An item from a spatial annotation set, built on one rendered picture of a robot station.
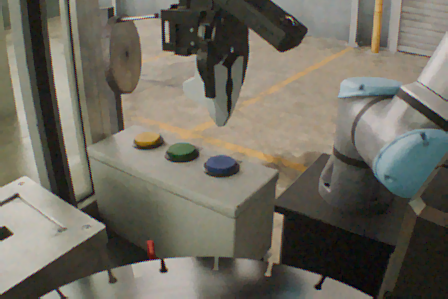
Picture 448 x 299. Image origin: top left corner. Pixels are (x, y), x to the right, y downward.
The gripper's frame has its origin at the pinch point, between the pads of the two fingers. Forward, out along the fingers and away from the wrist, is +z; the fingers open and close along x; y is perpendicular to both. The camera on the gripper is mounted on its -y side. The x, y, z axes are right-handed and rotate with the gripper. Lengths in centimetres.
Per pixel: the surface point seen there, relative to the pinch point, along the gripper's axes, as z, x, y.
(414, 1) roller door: 22, -555, 60
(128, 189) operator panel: 11.7, 6.9, 12.6
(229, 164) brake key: 6.4, 0.1, -0.6
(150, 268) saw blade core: 2.2, 23.7, -9.3
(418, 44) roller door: 83, -554, 47
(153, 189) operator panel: 9.7, 6.9, 7.2
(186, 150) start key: 6.4, 0.2, 6.7
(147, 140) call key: 6.4, 1.0, 13.7
